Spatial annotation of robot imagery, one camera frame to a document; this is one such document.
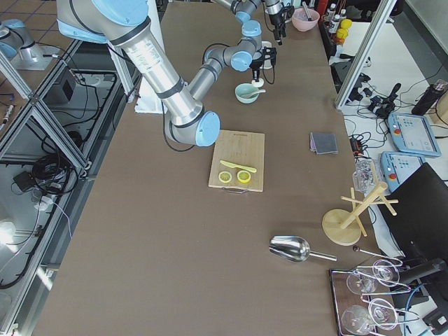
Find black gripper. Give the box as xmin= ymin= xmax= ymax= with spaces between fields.
xmin=250 ymin=47 xmax=277 ymax=81
xmin=267 ymin=6 xmax=294 ymax=46

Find white steamed bun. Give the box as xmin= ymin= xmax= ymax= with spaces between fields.
xmin=251 ymin=78 xmax=265 ymax=88

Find white plastic spoon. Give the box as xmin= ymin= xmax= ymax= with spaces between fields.
xmin=241 ymin=90 xmax=266 ymax=99

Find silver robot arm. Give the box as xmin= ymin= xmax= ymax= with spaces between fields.
xmin=214 ymin=0 xmax=295 ymax=46
xmin=57 ymin=1 xmax=262 ymax=146

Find mint green bowl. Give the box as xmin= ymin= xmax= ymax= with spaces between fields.
xmin=234 ymin=83 xmax=259 ymax=104

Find pink bowl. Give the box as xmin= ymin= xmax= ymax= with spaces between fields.
xmin=291 ymin=8 xmax=321 ymax=32

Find yellow toy fruits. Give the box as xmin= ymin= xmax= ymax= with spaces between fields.
xmin=334 ymin=19 xmax=353 ymax=46

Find wooden cutting board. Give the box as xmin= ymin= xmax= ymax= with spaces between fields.
xmin=208 ymin=129 xmax=265 ymax=193

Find grey folded cloth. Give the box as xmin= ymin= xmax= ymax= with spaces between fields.
xmin=309 ymin=132 xmax=339 ymax=155

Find yellow plastic knife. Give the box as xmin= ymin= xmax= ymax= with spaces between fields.
xmin=220 ymin=160 xmax=257 ymax=173

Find lemon half upper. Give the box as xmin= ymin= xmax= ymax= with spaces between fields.
xmin=237 ymin=169 xmax=251 ymax=183

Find clear plastic container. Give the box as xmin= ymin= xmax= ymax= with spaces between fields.
xmin=352 ymin=159 xmax=379 ymax=194

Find upper blue teach pendant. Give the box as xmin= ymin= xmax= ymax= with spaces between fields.
xmin=387 ymin=112 xmax=442 ymax=158

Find blue teach pendant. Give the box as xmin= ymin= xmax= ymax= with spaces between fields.
xmin=380 ymin=151 xmax=426 ymax=192
xmin=387 ymin=112 xmax=442 ymax=158

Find black water bottle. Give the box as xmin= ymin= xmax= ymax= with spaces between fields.
xmin=411 ymin=79 xmax=447 ymax=116

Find lower blue teach pendant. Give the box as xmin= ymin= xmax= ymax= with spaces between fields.
xmin=380 ymin=151 xmax=426 ymax=192

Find wooden mug tree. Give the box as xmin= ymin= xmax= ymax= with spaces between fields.
xmin=322 ymin=182 xmax=399 ymax=246

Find metal scoop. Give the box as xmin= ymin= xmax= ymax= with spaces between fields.
xmin=269 ymin=235 xmax=337 ymax=263

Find black monitor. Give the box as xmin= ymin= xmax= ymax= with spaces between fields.
xmin=380 ymin=163 xmax=447 ymax=261

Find wine glass rack tray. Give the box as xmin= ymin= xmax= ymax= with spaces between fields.
xmin=329 ymin=259 xmax=419 ymax=335

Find aluminium frame post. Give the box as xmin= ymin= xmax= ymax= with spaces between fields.
xmin=335 ymin=0 xmax=397 ymax=110

